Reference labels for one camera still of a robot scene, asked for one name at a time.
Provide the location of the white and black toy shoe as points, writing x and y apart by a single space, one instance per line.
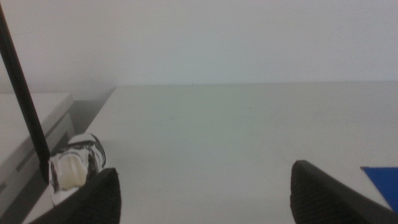
73 174

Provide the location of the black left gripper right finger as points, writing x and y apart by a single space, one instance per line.
317 199

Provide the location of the white side shelf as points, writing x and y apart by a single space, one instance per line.
18 124

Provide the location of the blue rectangular mat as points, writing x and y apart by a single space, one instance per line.
385 183

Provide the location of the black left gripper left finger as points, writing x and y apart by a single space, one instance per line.
99 202

